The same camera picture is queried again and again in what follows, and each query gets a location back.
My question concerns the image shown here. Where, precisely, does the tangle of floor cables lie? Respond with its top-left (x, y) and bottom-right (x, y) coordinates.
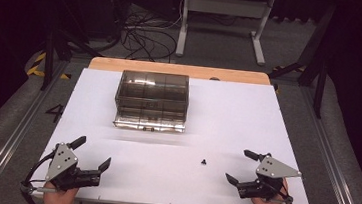
top-left (117, 4), bottom-right (183, 65)

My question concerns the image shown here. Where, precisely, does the aluminium floor rail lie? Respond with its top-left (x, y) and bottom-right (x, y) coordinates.
top-left (0, 53), bottom-right (70, 204)
top-left (288, 82), bottom-right (362, 204)

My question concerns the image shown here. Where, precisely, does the person's left hand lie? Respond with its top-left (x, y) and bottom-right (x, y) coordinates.
top-left (42, 182), bottom-right (80, 204)

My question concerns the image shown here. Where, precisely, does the clear plastic drawer box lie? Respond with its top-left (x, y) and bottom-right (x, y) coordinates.
top-left (111, 68), bottom-right (193, 136)

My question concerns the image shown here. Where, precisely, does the black metal stand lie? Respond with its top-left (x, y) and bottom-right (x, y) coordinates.
top-left (264, 0), bottom-right (338, 120)
top-left (34, 0), bottom-right (109, 97)

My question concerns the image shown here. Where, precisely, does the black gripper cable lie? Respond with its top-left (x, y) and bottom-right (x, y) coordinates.
top-left (268, 182), bottom-right (298, 204)
top-left (18, 148), bottom-right (57, 204)

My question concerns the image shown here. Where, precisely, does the yellow black hazard tape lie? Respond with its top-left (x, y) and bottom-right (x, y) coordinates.
top-left (25, 49), bottom-right (74, 81)

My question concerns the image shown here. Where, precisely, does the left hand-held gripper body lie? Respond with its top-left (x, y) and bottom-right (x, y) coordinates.
top-left (43, 140), bottom-right (104, 196)

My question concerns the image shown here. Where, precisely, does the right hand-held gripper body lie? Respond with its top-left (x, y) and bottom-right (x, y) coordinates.
top-left (235, 152), bottom-right (304, 204)

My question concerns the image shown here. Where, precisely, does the white metal stand frame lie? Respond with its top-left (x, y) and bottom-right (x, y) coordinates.
top-left (174, 0), bottom-right (276, 67)

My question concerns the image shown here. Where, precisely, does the white table sheet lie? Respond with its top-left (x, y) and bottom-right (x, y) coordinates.
top-left (29, 63), bottom-right (324, 204)

